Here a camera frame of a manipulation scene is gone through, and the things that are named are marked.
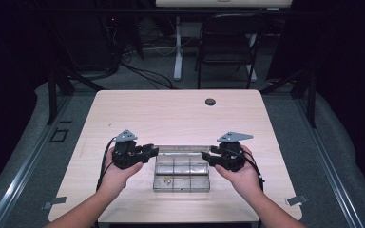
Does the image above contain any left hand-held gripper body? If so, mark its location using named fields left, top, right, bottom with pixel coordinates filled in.
left=111, top=128, right=147, bottom=170

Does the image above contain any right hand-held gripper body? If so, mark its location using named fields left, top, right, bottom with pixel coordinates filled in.
left=212, top=131, right=255, bottom=173

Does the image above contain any transparent grey compartment box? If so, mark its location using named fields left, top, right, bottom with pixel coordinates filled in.
left=152, top=144, right=212, bottom=194

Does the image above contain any person's left hand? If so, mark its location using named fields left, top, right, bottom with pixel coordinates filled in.
left=98, top=147, right=144, bottom=198

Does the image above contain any person's right hand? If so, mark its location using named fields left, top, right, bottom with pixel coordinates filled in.
left=215, top=144, right=264, bottom=200

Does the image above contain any grey table edge clip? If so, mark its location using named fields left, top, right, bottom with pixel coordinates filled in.
left=284, top=194, right=309, bottom=207
left=42, top=196, right=67, bottom=211

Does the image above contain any black metal stand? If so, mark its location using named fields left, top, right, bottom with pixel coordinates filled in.
left=259, top=66, right=317, bottom=129
left=46, top=61, right=106, bottom=126

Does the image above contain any black folding chair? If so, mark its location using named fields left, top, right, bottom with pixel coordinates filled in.
left=195, top=12, right=260, bottom=90

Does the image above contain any white background table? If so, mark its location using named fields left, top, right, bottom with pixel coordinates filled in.
left=155, top=0, right=294, bottom=82

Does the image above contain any left hand-held gripper black cable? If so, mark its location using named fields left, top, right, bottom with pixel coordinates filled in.
left=95, top=137, right=116, bottom=192

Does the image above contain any hand-held gripper black cable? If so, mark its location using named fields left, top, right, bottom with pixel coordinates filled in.
left=95, top=137, right=116, bottom=192
left=224, top=147, right=265, bottom=193

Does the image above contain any right hand-held gripper black cable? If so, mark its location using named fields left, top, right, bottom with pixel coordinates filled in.
left=224, top=147, right=265, bottom=193

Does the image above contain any black floor cable bundle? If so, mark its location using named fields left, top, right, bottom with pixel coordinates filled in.
left=119, top=60, right=176, bottom=90

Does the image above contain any aluminium floor rail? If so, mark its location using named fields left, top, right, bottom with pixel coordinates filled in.
left=0, top=94, right=74, bottom=228
left=293, top=94, right=365, bottom=228

